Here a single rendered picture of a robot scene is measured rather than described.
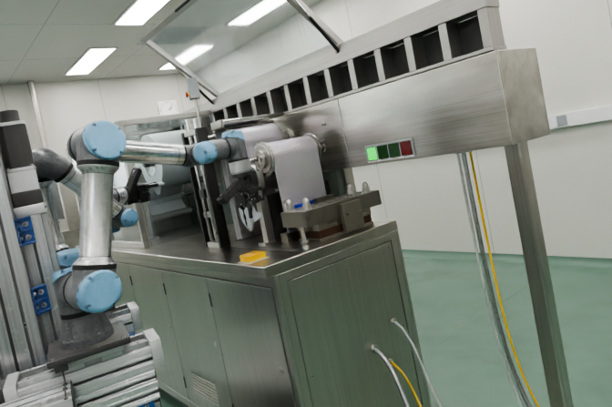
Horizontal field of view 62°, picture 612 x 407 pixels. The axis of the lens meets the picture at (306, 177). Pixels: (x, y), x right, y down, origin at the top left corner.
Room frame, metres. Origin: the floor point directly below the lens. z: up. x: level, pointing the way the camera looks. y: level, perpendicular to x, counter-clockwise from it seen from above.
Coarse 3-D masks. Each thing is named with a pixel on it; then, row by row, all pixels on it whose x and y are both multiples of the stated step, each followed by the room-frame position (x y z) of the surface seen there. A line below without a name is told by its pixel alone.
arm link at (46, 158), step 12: (36, 156) 1.94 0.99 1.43; (48, 156) 1.95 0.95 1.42; (60, 156) 1.98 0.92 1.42; (36, 168) 1.94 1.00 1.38; (48, 168) 1.94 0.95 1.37; (60, 168) 1.95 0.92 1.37; (72, 168) 1.98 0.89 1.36; (60, 180) 1.97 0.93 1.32; (72, 180) 1.99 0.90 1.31; (120, 204) 2.14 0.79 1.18; (120, 216) 2.12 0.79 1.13; (132, 216) 2.14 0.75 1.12
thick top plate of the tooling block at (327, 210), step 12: (360, 192) 2.14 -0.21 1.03; (372, 192) 2.07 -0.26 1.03; (312, 204) 2.05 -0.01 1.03; (324, 204) 1.97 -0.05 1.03; (336, 204) 1.95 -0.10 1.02; (372, 204) 2.07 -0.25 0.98; (288, 216) 1.94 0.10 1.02; (300, 216) 1.88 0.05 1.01; (312, 216) 1.87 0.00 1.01; (324, 216) 1.91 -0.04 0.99; (336, 216) 1.94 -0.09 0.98
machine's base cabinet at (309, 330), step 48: (384, 240) 2.00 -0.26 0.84; (144, 288) 2.71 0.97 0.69; (192, 288) 2.20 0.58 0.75; (240, 288) 1.86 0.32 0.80; (288, 288) 1.70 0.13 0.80; (336, 288) 1.83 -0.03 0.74; (384, 288) 1.97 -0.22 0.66; (192, 336) 2.30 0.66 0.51; (240, 336) 1.92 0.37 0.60; (288, 336) 1.67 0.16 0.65; (336, 336) 1.80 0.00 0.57; (384, 336) 1.94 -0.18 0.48; (192, 384) 2.40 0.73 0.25; (240, 384) 1.99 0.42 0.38; (288, 384) 1.70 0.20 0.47; (336, 384) 1.77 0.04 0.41; (384, 384) 1.91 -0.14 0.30
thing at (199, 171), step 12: (192, 132) 2.26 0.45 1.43; (204, 132) 2.24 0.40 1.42; (192, 144) 2.31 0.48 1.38; (192, 168) 2.33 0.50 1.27; (204, 168) 2.22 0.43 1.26; (192, 180) 2.33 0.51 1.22; (204, 180) 2.26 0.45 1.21; (216, 180) 2.24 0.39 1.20; (204, 192) 2.26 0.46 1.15; (216, 192) 2.23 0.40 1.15; (204, 204) 2.30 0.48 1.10; (216, 204) 2.23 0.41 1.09; (204, 216) 2.33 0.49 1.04; (216, 216) 2.22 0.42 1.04; (204, 228) 2.33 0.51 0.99; (216, 228) 2.22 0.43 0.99; (204, 240) 2.33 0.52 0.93; (216, 240) 2.26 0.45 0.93; (228, 240) 2.24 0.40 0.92
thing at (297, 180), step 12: (276, 168) 2.04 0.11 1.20; (288, 168) 2.07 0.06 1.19; (300, 168) 2.11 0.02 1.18; (312, 168) 2.15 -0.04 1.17; (288, 180) 2.07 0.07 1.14; (300, 180) 2.10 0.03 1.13; (312, 180) 2.14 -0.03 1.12; (288, 192) 2.06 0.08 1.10; (300, 192) 2.10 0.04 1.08; (312, 192) 2.14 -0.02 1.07; (324, 192) 2.17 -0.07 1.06
